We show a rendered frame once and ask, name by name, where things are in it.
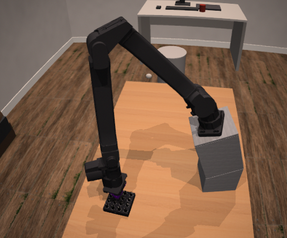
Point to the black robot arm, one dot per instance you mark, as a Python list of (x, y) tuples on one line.
[(100, 43)]

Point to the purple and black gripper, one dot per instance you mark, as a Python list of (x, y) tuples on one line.
[(118, 185)]

